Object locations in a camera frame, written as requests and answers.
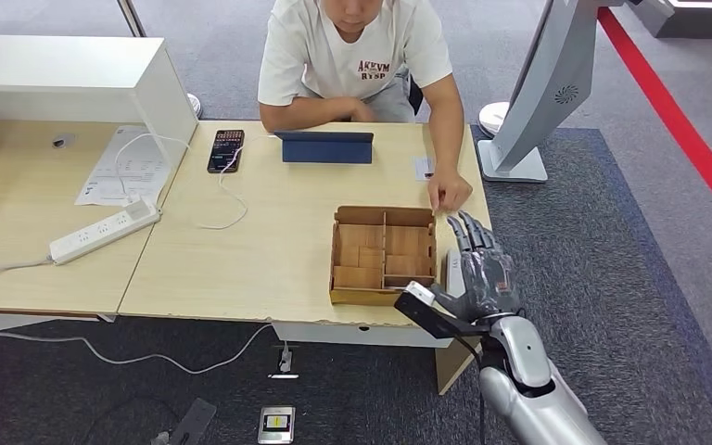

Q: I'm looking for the person's left hand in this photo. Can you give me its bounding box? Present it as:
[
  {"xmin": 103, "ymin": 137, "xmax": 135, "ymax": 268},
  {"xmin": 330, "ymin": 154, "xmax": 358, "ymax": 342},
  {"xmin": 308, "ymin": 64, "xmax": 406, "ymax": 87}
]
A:
[{"xmin": 426, "ymin": 169, "xmax": 474, "ymax": 213}]

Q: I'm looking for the person's right hand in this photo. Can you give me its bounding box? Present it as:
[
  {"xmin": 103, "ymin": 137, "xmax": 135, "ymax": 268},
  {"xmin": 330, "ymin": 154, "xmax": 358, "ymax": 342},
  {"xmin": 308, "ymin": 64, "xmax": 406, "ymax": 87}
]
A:
[{"xmin": 346, "ymin": 99, "xmax": 377, "ymax": 122}]

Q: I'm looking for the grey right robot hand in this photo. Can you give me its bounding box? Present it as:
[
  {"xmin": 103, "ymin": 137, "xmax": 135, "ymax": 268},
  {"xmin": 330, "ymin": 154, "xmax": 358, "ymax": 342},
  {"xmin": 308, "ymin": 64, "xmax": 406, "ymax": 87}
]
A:
[{"xmin": 432, "ymin": 211, "xmax": 522, "ymax": 324}]

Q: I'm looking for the wooden compartment box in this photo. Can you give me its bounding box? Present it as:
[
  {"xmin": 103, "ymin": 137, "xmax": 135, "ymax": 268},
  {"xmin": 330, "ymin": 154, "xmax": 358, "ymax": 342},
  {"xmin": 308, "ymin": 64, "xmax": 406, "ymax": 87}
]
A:
[{"xmin": 329, "ymin": 205, "xmax": 439, "ymax": 309}]

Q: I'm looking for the clear plastic right hand cover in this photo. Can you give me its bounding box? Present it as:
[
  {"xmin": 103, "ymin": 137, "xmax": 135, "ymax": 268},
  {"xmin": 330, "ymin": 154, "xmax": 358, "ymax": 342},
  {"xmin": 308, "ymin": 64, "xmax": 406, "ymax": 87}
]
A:
[{"xmin": 459, "ymin": 245, "xmax": 522, "ymax": 321}]

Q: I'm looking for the grey card reader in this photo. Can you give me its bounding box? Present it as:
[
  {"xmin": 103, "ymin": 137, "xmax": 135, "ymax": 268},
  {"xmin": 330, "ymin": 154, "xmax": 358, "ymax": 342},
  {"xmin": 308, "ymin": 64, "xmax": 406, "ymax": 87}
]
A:
[{"xmin": 443, "ymin": 248, "xmax": 468, "ymax": 300}]

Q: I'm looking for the person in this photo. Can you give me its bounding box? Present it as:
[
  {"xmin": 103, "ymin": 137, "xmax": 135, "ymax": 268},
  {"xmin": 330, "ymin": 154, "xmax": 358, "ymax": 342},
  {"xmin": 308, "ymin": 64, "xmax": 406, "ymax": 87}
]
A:
[{"xmin": 256, "ymin": 0, "xmax": 474, "ymax": 213}]

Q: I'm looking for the tablet in blue case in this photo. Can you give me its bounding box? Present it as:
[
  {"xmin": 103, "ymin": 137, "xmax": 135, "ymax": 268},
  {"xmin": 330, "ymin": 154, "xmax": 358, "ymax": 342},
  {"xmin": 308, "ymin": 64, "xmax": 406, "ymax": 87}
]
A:
[{"xmin": 273, "ymin": 130, "xmax": 375, "ymax": 165}]

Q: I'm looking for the black chair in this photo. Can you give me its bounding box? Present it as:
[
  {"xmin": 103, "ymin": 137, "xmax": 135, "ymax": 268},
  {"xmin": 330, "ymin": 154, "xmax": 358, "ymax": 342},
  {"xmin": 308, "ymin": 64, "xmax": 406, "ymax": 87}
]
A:
[{"xmin": 408, "ymin": 69, "xmax": 426, "ymax": 118}]

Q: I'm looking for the large white round base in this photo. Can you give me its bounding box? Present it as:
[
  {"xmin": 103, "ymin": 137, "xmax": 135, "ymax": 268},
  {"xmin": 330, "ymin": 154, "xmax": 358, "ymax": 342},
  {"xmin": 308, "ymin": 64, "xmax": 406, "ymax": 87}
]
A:
[{"xmin": 477, "ymin": 101, "xmax": 511, "ymax": 137}]

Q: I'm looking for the light wood desk leg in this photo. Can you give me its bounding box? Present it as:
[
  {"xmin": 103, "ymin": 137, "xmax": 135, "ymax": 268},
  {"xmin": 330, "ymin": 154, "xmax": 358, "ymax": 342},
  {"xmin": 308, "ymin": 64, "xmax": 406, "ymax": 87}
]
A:
[{"xmin": 434, "ymin": 334, "xmax": 485, "ymax": 396}]

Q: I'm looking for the silver floor socket plate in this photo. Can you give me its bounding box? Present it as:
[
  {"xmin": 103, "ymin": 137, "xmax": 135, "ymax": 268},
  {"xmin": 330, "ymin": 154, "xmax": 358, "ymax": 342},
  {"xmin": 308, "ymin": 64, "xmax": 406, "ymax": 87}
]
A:
[{"xmin": 256, "ymin": 405, "xmax": 297, "ymax": 445}]

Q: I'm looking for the dark grey floor rug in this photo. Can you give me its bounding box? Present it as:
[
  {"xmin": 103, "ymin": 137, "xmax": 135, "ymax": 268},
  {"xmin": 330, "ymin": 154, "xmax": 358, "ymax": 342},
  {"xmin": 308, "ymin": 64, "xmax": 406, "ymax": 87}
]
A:
[{"xmin": 0, "ymin": 118, "xmax": 712, "ymax": 445}]

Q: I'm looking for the black smartphone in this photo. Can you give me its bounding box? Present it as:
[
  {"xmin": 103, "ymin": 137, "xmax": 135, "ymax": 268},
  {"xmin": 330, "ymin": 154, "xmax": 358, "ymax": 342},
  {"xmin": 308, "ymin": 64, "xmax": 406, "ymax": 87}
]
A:
[{"xmin": 206, "ymin": 128, "xmax": 246, "ymax": 174}]

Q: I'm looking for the open floor socket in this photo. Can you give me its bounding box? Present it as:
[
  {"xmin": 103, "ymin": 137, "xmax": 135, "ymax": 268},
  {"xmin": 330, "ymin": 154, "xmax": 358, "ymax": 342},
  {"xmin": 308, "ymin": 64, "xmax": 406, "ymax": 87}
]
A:
[{"xmin": 266, "ymin": 343, "xmax": 300, "ymax": 381}]

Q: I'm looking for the grey kiosk stand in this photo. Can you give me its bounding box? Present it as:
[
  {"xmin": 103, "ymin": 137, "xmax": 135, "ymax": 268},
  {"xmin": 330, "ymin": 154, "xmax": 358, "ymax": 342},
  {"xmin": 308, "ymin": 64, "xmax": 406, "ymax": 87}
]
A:
[{"xmin": 477, "ymin": 0, "xmax": 628, "ymax": 184}]

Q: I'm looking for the white desk front panel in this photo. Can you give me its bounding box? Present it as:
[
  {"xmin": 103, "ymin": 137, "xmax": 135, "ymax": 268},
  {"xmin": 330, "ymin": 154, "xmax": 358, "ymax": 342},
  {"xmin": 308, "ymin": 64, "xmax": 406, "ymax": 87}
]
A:
[{"xmin": 272, "ymin": 322, "xmax": 459, "ymax": 350}]

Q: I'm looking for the white desk underframe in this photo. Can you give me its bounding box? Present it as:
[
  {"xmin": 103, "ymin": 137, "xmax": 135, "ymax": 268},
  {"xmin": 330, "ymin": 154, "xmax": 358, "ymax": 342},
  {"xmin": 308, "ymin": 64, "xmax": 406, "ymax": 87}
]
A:
[{"xmin": 0, "ymin": 311, "xmax": 117, "ymax": 337}]

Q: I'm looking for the white power strip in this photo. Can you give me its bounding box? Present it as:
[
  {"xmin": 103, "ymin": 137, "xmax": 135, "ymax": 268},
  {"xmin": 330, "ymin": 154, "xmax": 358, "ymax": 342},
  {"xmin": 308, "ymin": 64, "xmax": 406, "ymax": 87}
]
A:
[{"xmin": 47, "ymin": 196, "xmax": 162, "ymax": 266}]

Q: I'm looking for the white charger plug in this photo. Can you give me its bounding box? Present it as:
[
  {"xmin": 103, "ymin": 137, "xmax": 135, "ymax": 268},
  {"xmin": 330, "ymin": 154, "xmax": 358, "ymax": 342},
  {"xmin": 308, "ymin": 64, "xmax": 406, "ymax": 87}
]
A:
[{"xmin": 123, "ymin": 197, "xmax": 159, "ymax": 221}]

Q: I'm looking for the metal pole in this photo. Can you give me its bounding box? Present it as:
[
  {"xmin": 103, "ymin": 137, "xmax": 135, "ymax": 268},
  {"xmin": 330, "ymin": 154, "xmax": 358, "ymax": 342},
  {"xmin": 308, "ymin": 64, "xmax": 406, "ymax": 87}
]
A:
[{"xmin": 115, "ymin": 0, "xmax": 147, "ymax": 38}]

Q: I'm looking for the printed paper sheet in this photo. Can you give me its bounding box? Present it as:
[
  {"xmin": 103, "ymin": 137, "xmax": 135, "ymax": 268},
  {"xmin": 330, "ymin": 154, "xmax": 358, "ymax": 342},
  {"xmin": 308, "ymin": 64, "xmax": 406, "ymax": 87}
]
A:
[{"xmin": 73, "ymin": 125, "xmax": 173, "ymax": 209}]

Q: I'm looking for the grey display platform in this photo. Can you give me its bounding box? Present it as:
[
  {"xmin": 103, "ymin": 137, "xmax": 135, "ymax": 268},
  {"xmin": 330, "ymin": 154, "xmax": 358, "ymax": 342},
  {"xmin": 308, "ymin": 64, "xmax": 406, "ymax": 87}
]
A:
[{"xmin": 626, "ymin": 0, "xmax": 712, "ymax": 39}]

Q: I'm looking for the white desk cabinet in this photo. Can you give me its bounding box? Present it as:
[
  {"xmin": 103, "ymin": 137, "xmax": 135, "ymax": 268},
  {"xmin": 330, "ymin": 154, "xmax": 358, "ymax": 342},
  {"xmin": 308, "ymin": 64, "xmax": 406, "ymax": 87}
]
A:
[{"xmin": 0, "ymin": 33, "xmax": 199, "ymax": 206}]

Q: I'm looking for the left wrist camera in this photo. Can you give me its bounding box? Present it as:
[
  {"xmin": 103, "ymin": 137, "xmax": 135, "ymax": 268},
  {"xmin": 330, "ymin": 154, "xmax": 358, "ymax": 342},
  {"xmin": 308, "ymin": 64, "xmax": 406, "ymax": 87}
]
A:
[{"xmin": 168, "ymin": 398, "xmax": 217, "ymax": 445}]

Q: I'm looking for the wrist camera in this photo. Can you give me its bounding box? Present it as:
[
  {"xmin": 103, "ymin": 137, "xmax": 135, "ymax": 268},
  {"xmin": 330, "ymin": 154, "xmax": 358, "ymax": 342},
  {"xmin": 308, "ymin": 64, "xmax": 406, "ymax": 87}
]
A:
[
  {"xmin": 393, "ymin": 281, "xmax": 492, "ymax": 341},
  {"xmin": 168, "ymin": 398, "xmax": 217, "ymax": 445}
]

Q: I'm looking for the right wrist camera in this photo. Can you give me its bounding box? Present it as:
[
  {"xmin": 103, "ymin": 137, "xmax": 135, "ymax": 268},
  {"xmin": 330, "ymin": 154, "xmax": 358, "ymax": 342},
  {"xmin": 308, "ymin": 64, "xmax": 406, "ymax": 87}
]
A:
[{"xmin": 393, "ymin": 281, "xmax": 492, "ymax": 341}]

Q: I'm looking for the white floor cord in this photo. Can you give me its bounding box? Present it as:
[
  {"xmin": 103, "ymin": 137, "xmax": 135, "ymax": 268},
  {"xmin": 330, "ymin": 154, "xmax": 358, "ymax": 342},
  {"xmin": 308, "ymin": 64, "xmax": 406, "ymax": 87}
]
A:
[{"xmin": 0, "ymin": 324, "xmax": 273, "ymax": 376}]

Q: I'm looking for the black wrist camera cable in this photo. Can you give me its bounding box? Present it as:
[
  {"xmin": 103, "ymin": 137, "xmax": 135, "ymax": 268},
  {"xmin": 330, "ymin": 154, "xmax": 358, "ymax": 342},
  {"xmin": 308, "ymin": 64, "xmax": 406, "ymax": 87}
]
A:
[{"xmin": 457, "ymin": 336, "xmax": 488, "ymax": 445}]

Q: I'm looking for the white charging cable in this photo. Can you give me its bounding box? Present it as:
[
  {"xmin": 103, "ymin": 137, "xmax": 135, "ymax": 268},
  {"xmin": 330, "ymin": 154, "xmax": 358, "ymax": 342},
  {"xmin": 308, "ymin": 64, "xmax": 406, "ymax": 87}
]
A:
[{"xmin": 112, "ymin": 132, "xmax": 249, "ymax": 232}]

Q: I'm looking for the white power strip cord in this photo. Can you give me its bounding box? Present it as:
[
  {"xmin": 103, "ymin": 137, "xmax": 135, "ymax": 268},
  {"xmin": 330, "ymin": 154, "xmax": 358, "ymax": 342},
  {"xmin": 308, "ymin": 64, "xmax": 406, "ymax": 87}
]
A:
[{"xmin": 0, "ymin": 258, "xmax": 55, "ymax": 288}]

